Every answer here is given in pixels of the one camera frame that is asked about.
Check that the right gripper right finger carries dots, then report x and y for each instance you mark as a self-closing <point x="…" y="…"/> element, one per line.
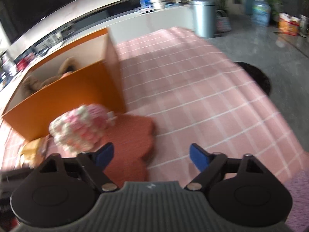
<point x="209" y="166"/>

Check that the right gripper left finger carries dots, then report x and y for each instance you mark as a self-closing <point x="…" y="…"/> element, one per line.
<point x="93" y="165"/>

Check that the white pink fluffy toy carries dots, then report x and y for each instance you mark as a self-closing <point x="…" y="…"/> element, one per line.
<point x="80" y="129"/>

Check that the red brown sponge piece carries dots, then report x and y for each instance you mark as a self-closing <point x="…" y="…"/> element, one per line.
<point x="133" y="140"/>

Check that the pink peach toy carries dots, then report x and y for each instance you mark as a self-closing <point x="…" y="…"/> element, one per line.
<point x="66" y="74"/>

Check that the brown plush rabbit toy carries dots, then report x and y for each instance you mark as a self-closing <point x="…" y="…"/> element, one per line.
<point x="31" y="84"/>

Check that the pink checkered tablecloth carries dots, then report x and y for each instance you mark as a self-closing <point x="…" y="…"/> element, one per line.
<point x="194" y="94"/>

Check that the orange cardboard box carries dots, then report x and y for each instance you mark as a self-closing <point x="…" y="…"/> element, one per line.
<point x="97" y="81"/>

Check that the purple fluffy rug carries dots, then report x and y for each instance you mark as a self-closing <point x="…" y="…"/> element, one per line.
<point x="298" y="187"/>

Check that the black round stool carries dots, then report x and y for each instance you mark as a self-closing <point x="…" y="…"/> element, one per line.
<point x="260" y="78"/>

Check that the red box on cabinet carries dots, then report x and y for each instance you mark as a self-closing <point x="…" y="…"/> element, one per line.
<point x="23" y="63"/>

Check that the green potted plant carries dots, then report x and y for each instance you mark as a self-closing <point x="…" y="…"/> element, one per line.
<point x="223" y="9"/>

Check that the grey metal trash can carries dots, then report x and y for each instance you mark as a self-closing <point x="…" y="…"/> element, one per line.
<point x="204" y="12"/>

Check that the orange gift bag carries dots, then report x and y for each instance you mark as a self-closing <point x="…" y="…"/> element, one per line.
<point x="289" y="24"/>

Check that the blue water jug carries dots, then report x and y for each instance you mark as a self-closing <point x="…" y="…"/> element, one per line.
<point x="261" y="11"/>

